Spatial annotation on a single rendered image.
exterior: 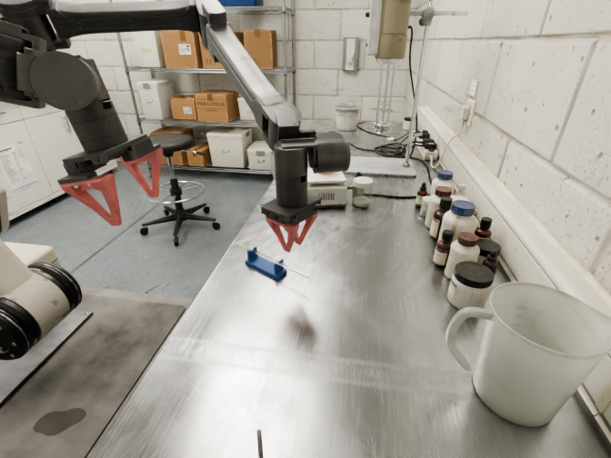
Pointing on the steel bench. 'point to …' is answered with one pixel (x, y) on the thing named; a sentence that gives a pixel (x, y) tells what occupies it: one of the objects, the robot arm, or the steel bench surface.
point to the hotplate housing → (329, 194)
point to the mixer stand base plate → (380, 166)
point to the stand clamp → (435, 14)
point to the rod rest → (265, 265)
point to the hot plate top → (325, 178)
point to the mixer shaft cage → (384, 104)
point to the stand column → (416, 95)
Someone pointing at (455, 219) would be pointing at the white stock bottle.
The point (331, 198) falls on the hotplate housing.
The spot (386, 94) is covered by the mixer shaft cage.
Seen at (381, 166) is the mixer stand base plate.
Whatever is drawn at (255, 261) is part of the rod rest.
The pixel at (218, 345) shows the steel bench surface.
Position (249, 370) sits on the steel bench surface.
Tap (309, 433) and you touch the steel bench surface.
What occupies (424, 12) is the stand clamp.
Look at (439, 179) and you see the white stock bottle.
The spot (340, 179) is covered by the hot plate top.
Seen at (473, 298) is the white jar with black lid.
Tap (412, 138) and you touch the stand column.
